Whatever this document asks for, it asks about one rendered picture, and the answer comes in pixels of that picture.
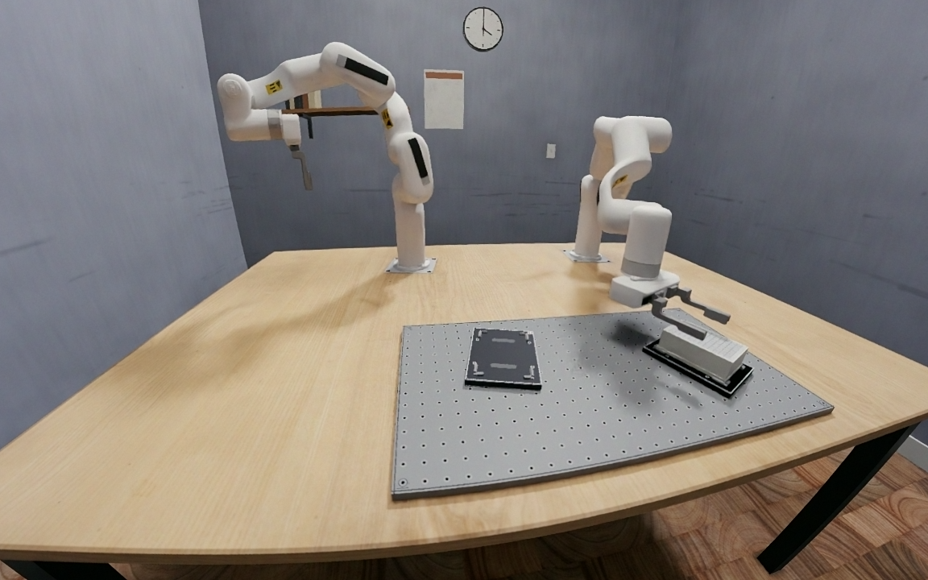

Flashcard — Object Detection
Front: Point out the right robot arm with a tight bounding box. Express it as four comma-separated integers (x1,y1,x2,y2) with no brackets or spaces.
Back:
217,42,433,271

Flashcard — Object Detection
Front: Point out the black rectangular plate nest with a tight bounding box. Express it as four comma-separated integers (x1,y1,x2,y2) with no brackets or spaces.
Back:
642,338,754,399
465,328,542,390

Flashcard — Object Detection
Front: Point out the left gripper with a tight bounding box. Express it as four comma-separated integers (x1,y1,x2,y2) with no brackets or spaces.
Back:
609,269,731,341

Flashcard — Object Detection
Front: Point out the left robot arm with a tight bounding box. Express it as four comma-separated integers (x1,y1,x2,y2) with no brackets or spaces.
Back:
570,116,672,278

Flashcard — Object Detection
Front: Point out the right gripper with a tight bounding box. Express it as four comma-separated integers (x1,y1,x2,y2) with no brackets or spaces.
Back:
279,110,313,190

